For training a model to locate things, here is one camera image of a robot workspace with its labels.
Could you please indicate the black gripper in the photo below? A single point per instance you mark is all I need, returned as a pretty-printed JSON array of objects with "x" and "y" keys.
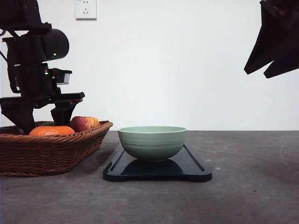
[
  {"x": 33, "y": 81},
  {"x": 278, "y": 35}
]

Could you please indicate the light green bowl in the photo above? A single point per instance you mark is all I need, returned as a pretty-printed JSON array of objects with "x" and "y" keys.
[{"x": 153, "y": 143}]

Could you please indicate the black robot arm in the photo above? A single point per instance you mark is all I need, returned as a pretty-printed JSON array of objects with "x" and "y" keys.
[{"x": 23, "y": 17}]

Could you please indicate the brown wicker basket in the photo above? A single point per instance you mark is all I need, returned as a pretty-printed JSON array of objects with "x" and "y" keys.
[{"x": 35, "y": 155}]

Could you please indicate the green avocado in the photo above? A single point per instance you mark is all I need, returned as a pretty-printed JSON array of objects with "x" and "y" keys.
[{"x": 48, "y": 123}]

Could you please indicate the orange tangerine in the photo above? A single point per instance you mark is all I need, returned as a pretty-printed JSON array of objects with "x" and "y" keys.
[{"x": 52, "y": 131}]

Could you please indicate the dark purple fruit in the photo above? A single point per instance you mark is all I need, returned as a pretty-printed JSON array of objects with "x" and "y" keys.
[{"x": 13, "y": 130}]

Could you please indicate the red yellow apple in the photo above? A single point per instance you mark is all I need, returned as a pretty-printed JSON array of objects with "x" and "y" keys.
[{"x": 84, "y": 123}]

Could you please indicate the dark rectangular tray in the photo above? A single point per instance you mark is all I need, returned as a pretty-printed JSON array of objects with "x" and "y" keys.
[{"x": 184, "y": 165}]

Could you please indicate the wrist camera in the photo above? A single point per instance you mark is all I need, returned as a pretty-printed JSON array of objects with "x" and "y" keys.
[{"x": 66, "y": 78}]

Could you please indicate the white wall socket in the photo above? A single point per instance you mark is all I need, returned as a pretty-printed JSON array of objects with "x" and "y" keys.
[{"x": 85, "y": 10}]

